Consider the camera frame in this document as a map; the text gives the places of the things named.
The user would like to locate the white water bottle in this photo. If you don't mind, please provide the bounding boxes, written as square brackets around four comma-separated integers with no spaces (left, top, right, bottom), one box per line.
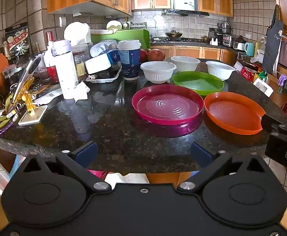
[50,40,79,100]

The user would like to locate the red shopping bag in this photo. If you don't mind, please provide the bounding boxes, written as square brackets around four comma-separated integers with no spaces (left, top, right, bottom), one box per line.
[240,66,257,83]

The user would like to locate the blue paper cup white lid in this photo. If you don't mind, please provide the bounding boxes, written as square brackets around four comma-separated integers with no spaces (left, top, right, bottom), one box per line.
[117,40,142,81]

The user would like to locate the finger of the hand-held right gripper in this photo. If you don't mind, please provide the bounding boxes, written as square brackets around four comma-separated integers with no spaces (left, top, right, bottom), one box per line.
[261,114,287,134]

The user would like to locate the wok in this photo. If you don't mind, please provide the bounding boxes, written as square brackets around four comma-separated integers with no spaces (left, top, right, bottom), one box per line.
[166,30,183,39]

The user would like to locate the green cutting board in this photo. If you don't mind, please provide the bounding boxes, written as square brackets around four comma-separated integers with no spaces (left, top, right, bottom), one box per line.
[90,29,150,50]

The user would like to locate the smartphone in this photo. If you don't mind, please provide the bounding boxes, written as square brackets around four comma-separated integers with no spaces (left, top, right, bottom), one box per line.
[10,53,45,105]

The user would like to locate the orange plastic plate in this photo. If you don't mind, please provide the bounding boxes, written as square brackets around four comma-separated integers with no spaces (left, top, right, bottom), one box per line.
[204,92,266,135]

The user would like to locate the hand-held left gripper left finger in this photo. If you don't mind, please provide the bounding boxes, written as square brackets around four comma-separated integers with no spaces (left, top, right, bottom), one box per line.
[20,141,112,193]

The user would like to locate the magenta plastic plate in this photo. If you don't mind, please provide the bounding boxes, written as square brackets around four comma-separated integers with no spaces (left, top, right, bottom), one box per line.
[132,85,204,126]

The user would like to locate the dark apron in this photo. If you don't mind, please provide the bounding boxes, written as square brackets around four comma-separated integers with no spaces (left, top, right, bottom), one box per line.
[262,4,284,75]

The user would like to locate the dish rack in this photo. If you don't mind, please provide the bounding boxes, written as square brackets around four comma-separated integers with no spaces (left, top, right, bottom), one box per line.
[106,20,148,30]

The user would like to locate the clear glass jar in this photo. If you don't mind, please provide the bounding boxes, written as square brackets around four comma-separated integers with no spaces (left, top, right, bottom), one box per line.
[71,44,91,77]

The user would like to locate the white foam tray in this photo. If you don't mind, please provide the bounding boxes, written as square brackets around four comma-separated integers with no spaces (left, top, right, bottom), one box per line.
[86,66,123,84]

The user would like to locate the white plastic bowl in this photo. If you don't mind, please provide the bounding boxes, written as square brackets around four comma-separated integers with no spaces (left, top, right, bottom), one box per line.
[170,56,201,73]
[140,61,177,84]
[206,61,235,81]

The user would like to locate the large red apple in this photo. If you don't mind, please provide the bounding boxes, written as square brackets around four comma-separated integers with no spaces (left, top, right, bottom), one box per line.
[147,49,166,62]

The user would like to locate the yellow lanyard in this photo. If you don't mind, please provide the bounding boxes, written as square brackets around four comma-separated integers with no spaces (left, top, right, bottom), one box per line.
[0,96,18,130]

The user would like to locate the white window box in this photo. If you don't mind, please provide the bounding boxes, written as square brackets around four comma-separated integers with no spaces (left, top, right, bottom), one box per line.
[253,78,274,98]

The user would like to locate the green plastic plate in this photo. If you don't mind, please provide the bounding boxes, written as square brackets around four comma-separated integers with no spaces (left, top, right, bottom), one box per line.
[172,71,225,96]

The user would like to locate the wooden base cabinets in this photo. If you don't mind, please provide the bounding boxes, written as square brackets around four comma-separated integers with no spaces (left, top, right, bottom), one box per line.
[150,45,235,65]

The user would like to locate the blue and white tissue pack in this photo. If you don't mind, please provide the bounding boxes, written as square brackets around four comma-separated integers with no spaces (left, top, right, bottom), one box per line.
[84,50,121,75]

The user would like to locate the teal mug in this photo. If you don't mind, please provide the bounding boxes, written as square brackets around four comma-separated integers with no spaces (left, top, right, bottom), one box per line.
[244,42,255,57]

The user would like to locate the black rice bag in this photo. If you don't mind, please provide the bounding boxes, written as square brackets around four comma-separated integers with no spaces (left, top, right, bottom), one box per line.
[4,23,31,60]

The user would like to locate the yellow phone stand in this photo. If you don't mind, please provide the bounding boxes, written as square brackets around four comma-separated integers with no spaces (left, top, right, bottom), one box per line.
[9,77,48,126]

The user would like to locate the white paper slip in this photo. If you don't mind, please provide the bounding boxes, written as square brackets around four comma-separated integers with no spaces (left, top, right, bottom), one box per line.
[33,88,63,105]

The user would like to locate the range hood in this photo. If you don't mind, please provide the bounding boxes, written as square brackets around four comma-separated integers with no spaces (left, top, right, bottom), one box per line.
[161,9,210,18]

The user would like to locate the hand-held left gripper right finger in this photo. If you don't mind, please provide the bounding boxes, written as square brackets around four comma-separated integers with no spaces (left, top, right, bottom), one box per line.
[176,142,269,193]

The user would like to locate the crumpled white tissue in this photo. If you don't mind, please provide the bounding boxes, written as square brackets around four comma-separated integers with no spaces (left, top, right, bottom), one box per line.
[73,82,91,103]

